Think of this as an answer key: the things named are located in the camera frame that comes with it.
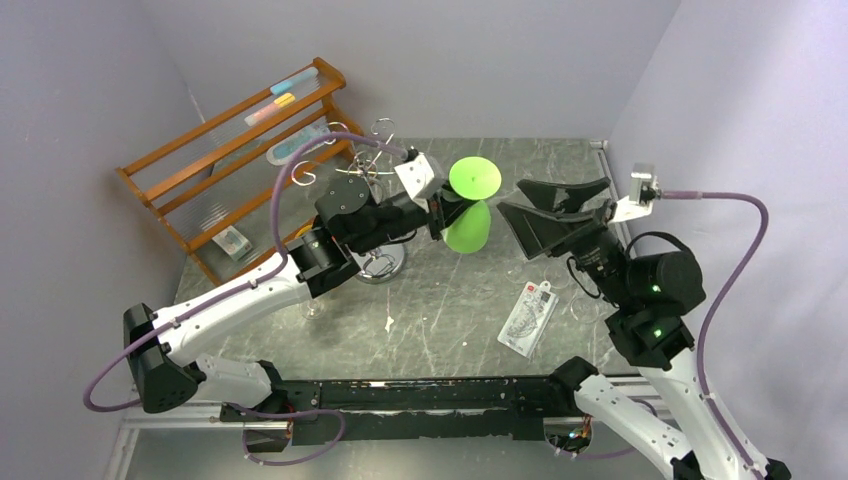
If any green plastic wine glass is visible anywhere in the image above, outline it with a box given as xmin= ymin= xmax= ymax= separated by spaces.
xmin=443 ymin=156 xmax=502 ymax=254

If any clear wine glass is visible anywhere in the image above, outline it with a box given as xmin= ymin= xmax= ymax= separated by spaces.
xmin=504 ymin=258 xmax=547 ymax=285
xmin=299 ymin=299 xmax=326 ymax=320

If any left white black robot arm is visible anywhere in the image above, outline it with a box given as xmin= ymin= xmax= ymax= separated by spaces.
xmin=123 ymin=178 xmax=479 ymax=420

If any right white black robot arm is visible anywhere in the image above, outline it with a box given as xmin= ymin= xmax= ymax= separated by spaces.
xmin=498 ymin=174 xmax=790 ymax=479

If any chrome wine glass rack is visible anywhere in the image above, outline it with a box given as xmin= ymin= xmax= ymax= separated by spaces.
xmin=285 ymin=117 xmax=407 ymax=284

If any orange plastic wine glass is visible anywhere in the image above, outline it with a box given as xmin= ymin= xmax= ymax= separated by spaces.
xmin=295 ymin=225 xmax=313 ymax=238

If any wooden shelf rack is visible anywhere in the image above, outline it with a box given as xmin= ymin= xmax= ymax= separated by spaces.
xmin=116 ymin=57 xmax=364 ymax=285

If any white packaged ruler card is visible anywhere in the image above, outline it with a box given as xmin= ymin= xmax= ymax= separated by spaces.
xmin=497 ymin=281 xmax=559 ymax=358

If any clear glass far right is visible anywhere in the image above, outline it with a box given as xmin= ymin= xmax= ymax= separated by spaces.
xmin=543 ymin=263 xmax=607 ymax=324

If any blue white packaged item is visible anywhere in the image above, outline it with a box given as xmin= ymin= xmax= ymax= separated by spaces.
xmin=266 ymin=123 xmax=330 ymax=167

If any blue marker pen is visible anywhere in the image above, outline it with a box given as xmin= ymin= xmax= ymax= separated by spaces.
xmin=269 ymin=67 xmax=318 ymax=95

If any pink yellow marker pen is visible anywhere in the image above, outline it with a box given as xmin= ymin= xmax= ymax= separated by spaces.
xmin=244 ymin=93 xmax=296 ymax=127

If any small teal white box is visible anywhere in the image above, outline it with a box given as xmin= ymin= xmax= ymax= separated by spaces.
xmin=212 ymin=226 xmax=253 ymax=261

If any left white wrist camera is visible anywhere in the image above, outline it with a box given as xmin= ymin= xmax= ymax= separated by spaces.
xmin=393 ymin=153 xmax=446 ymax=202

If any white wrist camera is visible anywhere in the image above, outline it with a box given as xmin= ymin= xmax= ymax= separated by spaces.
xmin=393 ymin=153 xmax=446 ymax=202
xmin=610 ymin=163 xmax=661 ymax=223

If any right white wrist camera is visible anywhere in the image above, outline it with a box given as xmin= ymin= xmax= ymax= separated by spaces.
xmin=610 ymin=163 xmax=661 ymax=223

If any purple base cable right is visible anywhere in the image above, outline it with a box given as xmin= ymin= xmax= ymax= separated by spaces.
xmin=553 ymin=397 xmax=662 ymax=462

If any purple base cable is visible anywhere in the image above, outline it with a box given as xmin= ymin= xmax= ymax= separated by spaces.
xmin=553 ymin=397 xmax=662 ymax=462
xmin=241 ymin=404 xmax=348 ymax=467

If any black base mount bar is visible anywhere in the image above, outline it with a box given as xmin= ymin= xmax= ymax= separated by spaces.
xmin=219 ymin=357 xmax=598 ymax=445

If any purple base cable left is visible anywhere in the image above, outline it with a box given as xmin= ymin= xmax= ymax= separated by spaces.
xmin=241 ymin=404 xmax=348 ymax=467

